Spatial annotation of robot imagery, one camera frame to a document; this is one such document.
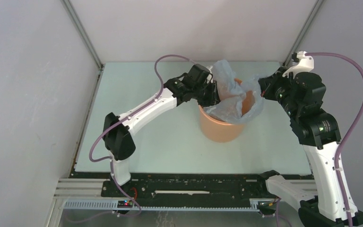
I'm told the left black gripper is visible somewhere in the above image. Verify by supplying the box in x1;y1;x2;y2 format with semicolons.
192;80;223;108

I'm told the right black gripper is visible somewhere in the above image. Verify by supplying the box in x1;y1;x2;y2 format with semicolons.
259;66;300;119

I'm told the blue plastic trash bag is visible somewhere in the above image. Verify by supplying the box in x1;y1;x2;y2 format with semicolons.
203;60;265;124

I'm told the orange trash bin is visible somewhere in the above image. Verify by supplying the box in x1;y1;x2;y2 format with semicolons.
198;91;255;143

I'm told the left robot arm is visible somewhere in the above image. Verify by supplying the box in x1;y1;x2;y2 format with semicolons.
103;64;220;197

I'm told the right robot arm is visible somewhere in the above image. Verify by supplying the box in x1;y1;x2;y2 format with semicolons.
256;72;363;227

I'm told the right circuit board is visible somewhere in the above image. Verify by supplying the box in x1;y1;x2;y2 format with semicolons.
257;201;277;210

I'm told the circuit board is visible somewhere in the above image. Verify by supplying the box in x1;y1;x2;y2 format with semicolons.
257;201;277;210
117;200;134;208

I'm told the left circuit board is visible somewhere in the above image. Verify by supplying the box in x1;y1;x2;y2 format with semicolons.
117;200;134;208

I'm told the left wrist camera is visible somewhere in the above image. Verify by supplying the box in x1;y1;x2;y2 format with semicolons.
207;65;213;74

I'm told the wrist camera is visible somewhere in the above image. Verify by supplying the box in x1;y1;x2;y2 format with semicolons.
282;51;314;78
207;65;213;74

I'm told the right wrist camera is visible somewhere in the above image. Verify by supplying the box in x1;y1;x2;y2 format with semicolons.
282;51;314;78

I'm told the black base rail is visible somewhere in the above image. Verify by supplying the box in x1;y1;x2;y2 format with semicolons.
100;171;318;208

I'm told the right aluminium frame post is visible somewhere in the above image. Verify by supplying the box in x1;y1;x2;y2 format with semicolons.
282;0;325;66

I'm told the aluminium frame post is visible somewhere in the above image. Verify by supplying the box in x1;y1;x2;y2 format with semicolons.
60;0;104;70
282;0;325;66

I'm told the white slotted cable duct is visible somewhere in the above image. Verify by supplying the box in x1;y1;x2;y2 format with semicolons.
63;199;264;212

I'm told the left aluminium frame post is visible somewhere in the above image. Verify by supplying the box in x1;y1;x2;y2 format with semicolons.
60;0;104;70

